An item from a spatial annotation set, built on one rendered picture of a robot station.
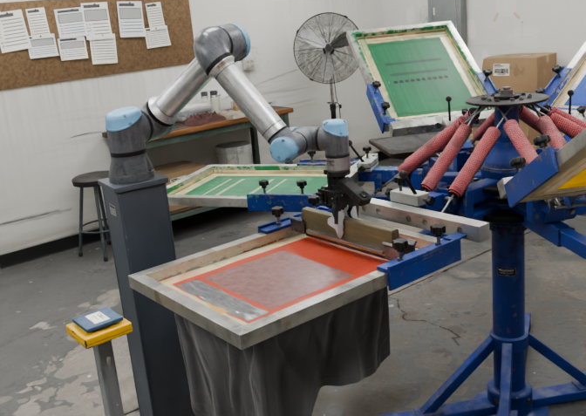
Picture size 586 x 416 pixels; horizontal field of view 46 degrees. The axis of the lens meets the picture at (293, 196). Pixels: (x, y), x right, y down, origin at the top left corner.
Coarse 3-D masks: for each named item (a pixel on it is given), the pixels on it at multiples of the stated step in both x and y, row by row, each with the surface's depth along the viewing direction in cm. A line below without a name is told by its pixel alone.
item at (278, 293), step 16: (336, 256) 213; (352, 256) 212; (368, 256) 211; (288, 272) 204; (304, 272) 203; (320, 272) 202; (336, 272) 201; (352, 272) 200; (368, 272) 199; (256, 288) 195; (272, 288) 194; (288, 288) 193; (304, 288) 192; (320, 288) 191; (256, 304) 184; (272, 304) 183; (288, 304) 182
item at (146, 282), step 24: (240, 240) 226; (264, 240) 229; (432, 240) 210; (168, 264) 210; (192, 264) 213; (144, 288) 197; (168, 288) 191; (336, 288) 181; (360, 288) 182; (192, 312) 176; (216, 312) 173; (288, 312) 169; (312, 312) 173; (240, 336) 159; (264, 336) 164
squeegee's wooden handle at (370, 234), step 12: (312, 216) 227; (324, 216) 222; (312, 228) 228; (324, 228) 223; (348, 228) 214; (360, 228) 210; (372, 228) 206; (384, 228) 202; (396, 228) 201; (360, 240) 211; (372, 240) 207; (384, 240) 203
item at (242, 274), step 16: (304, 240) 231; (320, 240) 230; (256, 256) 220; (272, 256) 218; (288, 256) 217; (304, 256) 216; (320, 256) 215; (208, 272) 210; (224, 272) 209; (240, 272) 208; (256, 272) 206; (272, 272) 205; (224, 288) 197; (240, 288) 196
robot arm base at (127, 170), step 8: (136, 152) 226; (144, 152) 229; (112, 160) 227; (120, 160) 226; (128, 160) 225; (136, 160) 226; (144, 160) 228; (112, 168) 227; (120, 168) 226; (128, 168) 225; (136, 168) 226; (144, 168) 228; (152, 168) 232; (112, 176) 227; (120, 176) 226; (128, 176) 225; (136, 176) 226; (144, 176) 227; (152, 176) 230
